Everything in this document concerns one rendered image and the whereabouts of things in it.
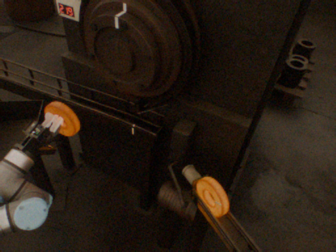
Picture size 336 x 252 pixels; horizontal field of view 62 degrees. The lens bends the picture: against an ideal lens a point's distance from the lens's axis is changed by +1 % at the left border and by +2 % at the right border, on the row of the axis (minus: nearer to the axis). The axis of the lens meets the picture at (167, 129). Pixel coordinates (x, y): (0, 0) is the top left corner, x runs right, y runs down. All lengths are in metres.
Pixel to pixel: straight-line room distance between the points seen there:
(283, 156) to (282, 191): 0.34
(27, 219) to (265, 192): 1.56
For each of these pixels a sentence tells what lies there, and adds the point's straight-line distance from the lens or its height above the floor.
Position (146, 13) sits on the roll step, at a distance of 0.93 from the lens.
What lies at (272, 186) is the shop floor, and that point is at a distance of 2.15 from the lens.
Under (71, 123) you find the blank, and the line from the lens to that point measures 1.15.
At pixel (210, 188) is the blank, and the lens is 1.05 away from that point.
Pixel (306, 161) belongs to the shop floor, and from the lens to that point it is 2.42.
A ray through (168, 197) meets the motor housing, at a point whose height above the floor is 0.52.
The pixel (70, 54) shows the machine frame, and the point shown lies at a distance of 1.51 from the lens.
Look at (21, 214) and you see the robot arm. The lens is 0.96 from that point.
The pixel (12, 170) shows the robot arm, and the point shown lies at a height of 0.82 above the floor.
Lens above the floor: 1.63
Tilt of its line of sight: 45 degrees down
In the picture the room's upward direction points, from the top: 6 degrees clockwise
